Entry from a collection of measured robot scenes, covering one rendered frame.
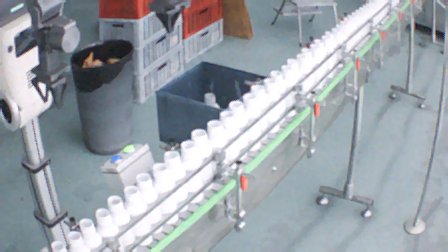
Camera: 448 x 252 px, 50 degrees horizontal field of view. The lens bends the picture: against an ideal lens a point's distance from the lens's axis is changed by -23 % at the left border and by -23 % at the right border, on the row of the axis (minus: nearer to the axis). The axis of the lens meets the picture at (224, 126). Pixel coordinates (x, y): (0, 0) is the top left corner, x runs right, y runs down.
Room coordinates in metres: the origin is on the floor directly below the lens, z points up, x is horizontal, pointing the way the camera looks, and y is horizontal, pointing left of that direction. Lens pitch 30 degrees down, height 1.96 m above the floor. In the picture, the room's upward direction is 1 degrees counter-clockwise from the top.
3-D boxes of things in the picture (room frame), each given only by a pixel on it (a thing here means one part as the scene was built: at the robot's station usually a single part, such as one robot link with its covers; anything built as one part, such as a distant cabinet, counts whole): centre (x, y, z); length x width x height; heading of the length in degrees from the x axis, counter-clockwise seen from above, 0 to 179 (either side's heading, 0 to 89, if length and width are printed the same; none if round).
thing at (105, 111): (3.19, 0.75, 0.32); 0.45 x 0.45 x 0.64
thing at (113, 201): (1.03, 0.25, 1.08); 0.06 x 0.06 x 0.17
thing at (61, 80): (1.08, 0.38, 1.44); 0.07 x 0.07 x 0.09; 57
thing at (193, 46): (4.67, 0.31, 0.11); 0.61 x 0.41 x 0.22; 150
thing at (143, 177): (1.13, 0.19, 1.08); 0.06 x 0.06 x 0.17
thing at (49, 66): (1.09, 0.39, 1.51); 0.10 x 0.07 x 0.07; 57
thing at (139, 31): (4.03, 0.61, 0.55); 0.61 x 0.41 x 0.22; 154
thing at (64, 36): (1.07, 0.36, 1.60); 0.12 x 0.09 x 0.12; 57
